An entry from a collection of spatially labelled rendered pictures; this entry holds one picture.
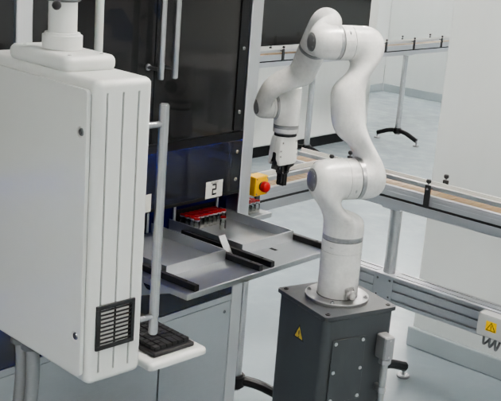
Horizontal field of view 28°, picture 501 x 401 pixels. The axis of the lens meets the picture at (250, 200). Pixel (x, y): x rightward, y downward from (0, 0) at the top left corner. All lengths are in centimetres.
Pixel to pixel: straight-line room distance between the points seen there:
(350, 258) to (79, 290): 87
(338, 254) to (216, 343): 94
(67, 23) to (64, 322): 72
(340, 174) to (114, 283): 76
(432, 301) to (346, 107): 144
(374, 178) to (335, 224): 17
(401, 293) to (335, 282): 128
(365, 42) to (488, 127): 172
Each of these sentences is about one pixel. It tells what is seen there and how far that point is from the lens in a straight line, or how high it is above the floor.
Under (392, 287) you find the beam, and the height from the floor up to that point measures 50.
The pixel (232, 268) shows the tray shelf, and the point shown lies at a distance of 310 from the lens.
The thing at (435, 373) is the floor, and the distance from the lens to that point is 469.
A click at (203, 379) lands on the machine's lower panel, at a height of 30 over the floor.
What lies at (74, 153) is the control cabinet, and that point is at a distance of 234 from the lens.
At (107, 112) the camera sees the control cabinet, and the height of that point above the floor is 148.
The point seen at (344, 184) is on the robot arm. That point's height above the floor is 123.
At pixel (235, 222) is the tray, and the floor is 88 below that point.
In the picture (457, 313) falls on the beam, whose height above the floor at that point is 49.
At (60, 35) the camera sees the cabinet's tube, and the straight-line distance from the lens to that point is 246.
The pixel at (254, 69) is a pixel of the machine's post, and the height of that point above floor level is 142.
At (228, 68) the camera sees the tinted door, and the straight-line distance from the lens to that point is 340.
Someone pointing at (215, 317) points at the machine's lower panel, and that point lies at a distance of 364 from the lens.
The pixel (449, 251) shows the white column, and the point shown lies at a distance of 470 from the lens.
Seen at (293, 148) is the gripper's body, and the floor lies 121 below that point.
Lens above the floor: 192
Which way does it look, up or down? 16 degrees down
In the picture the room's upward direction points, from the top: 4 degrees clockwise
